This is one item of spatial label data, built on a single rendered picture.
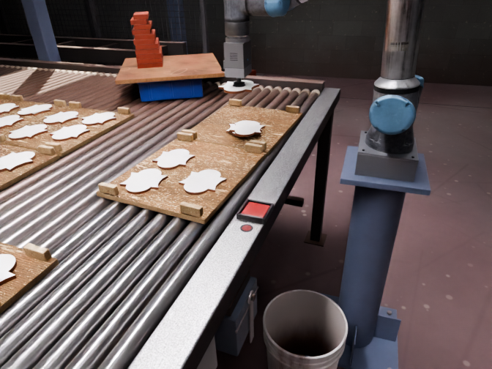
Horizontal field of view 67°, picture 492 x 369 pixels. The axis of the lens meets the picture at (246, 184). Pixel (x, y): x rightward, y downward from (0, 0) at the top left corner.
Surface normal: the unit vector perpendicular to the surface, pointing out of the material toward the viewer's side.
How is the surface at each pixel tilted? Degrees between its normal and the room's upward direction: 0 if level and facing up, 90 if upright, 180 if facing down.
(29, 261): 0
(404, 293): 0
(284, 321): 87
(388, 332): 90
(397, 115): 98
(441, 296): 0
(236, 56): 90
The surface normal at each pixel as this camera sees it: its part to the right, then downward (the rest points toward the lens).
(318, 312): -0.51, 0.39
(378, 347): -0.02, -0.86
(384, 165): -0.31, 0.48
